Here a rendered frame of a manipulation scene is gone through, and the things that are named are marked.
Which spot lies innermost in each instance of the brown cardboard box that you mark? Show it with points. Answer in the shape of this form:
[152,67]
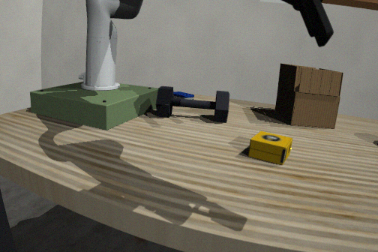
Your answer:
[309,101]

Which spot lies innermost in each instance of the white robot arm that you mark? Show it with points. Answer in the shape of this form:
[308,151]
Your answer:
[100,73]

